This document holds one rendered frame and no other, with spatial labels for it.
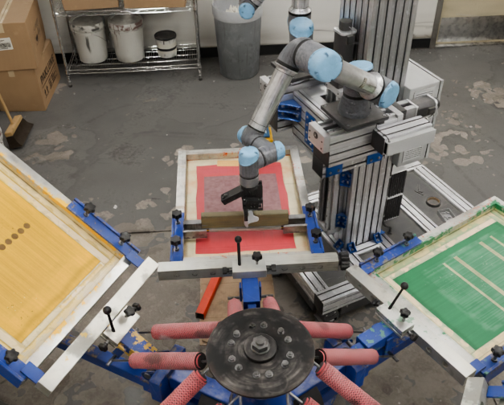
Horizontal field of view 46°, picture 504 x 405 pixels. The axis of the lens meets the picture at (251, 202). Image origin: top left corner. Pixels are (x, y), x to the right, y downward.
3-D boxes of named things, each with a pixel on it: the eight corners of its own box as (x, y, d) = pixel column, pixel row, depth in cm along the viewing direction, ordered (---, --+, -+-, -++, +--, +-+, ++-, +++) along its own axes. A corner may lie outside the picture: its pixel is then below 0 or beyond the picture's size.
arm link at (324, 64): (382, 74, 258) (302, 34, 219) (407, 87, 249) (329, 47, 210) (368, 99, 262) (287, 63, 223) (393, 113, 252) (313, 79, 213)
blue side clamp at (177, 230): (174, 222, 260) (172, 210, 256) (185, 222, 260) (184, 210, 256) (171, 273, 237) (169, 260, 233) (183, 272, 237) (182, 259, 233)
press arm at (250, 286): (240, 276, 228) (240, 267, 225) (256, 275, 229) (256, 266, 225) (243, 311, 215) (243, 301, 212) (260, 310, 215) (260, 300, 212)
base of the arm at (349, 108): (358, 99, 277) (361, 79, 271) (378, 114, 267) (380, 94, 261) (330, 106, 273) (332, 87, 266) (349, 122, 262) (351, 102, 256)
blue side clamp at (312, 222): (301, 216, 263) (301, 204, 258) (312, 215, 263) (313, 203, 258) (311, 265, 239) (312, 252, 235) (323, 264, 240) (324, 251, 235)
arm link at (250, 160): (264, 151, 224) (245, 158, 220) (264, 174, 231) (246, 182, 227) (252, 141, 229) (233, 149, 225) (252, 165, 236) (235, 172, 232)
